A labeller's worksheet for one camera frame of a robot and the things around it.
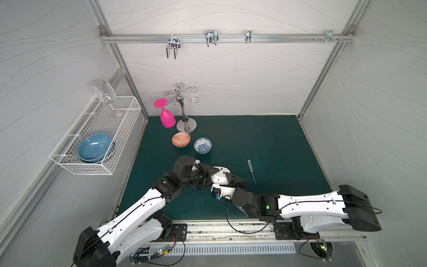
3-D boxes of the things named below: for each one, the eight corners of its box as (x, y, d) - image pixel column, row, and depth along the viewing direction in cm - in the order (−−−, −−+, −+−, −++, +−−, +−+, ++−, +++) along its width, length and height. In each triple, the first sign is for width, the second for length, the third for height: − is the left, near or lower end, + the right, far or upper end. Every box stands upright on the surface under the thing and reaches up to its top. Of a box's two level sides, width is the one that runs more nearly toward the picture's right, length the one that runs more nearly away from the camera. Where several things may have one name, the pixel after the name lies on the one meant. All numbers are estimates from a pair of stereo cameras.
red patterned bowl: (171, 148, 104) (169, 145, 101) (174, 135, 111) (172, 132, 107) (190, 148, 104) (189, 145, 101) (192, 135, 111) (191, 132, 108)
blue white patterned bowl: (192, 151, 103) (191, 146, 100) (198, 139, 109) (198, 135, 106) (207, 155, 101) (207, 151, 97) (213, 143, 107) (213, 139, 103)
